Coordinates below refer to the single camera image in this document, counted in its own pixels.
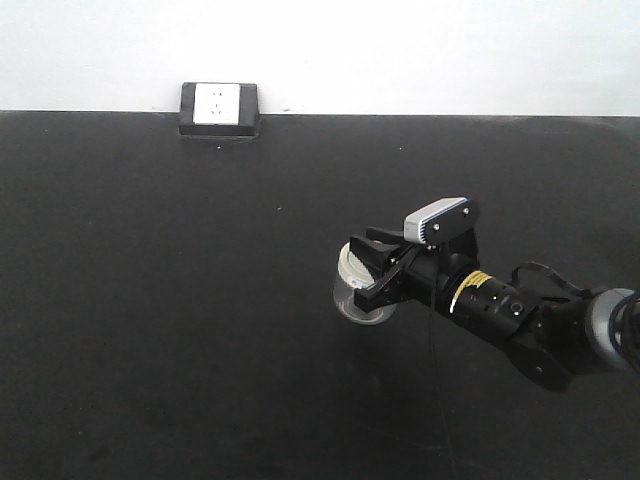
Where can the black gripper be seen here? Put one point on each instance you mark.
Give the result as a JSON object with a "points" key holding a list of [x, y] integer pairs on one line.
{"points": [[402, 271]]}

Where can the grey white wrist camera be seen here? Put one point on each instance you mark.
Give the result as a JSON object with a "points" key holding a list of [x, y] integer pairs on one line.
{"points": [[441, 221]]}

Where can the black white power socket box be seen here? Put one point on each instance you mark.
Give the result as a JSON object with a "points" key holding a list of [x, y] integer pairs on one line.
{"points": [[224, 110]]}

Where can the glass jar with white lid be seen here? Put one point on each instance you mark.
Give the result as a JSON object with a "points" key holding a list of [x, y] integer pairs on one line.
{"points": [[351, 276]]}

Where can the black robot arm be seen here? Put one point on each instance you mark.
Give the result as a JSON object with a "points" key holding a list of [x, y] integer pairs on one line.
{"points": [[550, 330]]}

